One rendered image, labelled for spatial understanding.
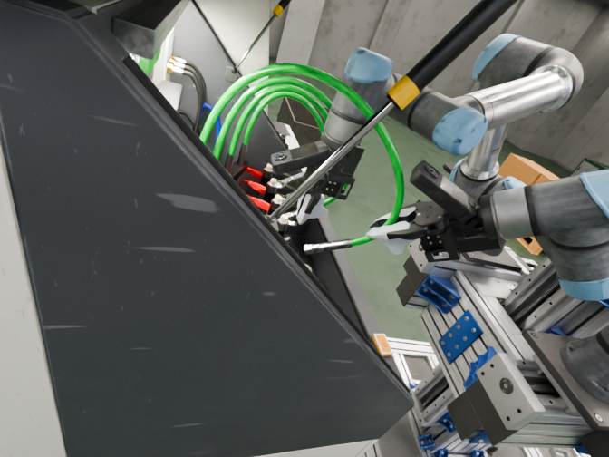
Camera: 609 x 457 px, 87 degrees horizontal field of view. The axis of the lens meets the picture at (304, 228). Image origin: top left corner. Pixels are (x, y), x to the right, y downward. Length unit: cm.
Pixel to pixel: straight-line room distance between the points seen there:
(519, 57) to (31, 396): 104
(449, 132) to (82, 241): 51
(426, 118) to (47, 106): 52
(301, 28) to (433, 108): 969
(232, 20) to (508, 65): 65
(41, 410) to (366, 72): 63
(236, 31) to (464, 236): 69
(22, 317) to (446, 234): 53
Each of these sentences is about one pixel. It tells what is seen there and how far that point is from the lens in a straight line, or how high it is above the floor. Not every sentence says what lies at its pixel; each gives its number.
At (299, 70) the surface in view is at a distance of 53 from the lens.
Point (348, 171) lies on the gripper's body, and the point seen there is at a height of 126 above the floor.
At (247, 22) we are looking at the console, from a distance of 92.
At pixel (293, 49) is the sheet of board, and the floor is 44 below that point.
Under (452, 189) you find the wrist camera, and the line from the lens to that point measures 55.
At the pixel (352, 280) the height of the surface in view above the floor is 95.
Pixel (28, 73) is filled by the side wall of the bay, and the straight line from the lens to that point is 24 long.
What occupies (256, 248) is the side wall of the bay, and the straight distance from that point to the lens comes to 29.
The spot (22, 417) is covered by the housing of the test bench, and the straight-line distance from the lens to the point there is 53.
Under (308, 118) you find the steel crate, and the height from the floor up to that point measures 46.
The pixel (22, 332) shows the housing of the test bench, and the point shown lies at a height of 119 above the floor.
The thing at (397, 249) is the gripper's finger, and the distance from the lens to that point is 61.
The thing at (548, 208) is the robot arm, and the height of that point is 139.
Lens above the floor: 149
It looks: 33 degrees down
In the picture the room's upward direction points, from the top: 22 degrees clockwise
